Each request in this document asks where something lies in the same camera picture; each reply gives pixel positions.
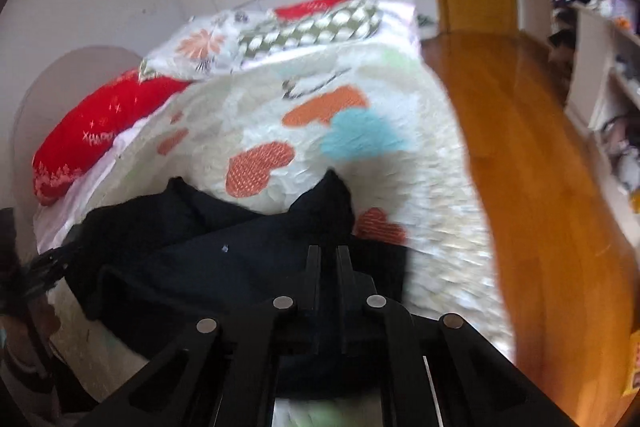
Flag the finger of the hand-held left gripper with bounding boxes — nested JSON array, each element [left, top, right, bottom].
[[25, 241, 85, 290]]

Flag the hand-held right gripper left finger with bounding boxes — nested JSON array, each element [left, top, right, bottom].
[[95, 246, 322, 427]]

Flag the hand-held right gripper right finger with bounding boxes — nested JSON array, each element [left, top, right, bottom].
[[336, 246, 568, 427]]

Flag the black pants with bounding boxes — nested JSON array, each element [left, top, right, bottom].
[[65, 169, 408, 358]]

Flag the person's left forearm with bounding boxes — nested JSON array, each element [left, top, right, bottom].
[[0, 297, 68, 420]]

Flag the pale lilac bed sheet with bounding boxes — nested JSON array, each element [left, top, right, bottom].
[[32, 127, 146, 253]]

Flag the large red pillow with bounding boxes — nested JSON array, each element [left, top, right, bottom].
[[32, 69, 193, 206]]

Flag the heart print quilt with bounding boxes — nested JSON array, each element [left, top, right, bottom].
[[35, 42, 516, 408]]

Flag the green patterned bolster pillow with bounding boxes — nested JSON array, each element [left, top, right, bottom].
[[237, 0, 383, 58]]

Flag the white floral pillow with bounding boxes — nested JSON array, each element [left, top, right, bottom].
[[142, 9, 281, 80]]

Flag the small red pillow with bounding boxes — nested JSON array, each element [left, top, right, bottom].
[[272, 0, 353, 20]]

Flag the white shelf unit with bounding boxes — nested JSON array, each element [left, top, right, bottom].
[[565, 7, 640, 212]]

